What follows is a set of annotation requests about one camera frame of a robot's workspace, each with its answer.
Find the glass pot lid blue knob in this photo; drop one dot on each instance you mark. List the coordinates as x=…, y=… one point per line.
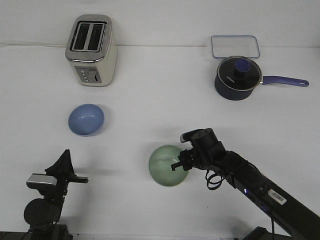
x=239, y=72

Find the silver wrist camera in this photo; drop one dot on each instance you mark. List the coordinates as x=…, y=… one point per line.
x=187, y=136
x=37, y=181

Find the dark blue saucepan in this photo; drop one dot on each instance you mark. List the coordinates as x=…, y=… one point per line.
x=234, y=94

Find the silver two-slot toaster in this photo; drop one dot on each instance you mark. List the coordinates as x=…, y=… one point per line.
x=92, y=50

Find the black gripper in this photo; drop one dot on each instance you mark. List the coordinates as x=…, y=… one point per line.
x=188, y=159
x=62, y=170

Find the green bowl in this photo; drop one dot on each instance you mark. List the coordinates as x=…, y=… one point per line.
x=160, y=166

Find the clear blue-rimmed container lid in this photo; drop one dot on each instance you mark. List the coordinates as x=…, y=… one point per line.
x=224, y=46

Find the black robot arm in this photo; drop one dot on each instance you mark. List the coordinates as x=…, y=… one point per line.
x=43, y=214
x=209, y=154

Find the blue bowl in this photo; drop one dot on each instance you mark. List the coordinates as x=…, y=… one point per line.
x=86, y=120

